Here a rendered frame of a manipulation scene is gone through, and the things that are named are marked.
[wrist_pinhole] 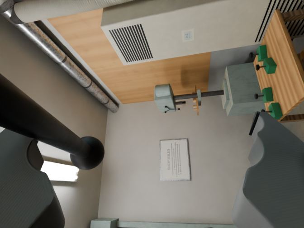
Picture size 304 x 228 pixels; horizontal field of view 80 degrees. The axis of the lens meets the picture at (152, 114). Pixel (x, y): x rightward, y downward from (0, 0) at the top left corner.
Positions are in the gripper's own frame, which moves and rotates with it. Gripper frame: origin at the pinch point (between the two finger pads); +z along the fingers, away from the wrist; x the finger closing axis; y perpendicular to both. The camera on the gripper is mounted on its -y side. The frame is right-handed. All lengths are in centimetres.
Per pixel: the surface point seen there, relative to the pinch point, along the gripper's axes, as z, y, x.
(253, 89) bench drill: 167, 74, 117
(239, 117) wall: 224, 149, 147
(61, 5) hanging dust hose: 160, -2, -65
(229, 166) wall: 169, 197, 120
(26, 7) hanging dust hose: 165, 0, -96
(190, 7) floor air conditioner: 141, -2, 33
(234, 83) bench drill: 177, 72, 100
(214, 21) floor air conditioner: 147, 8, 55
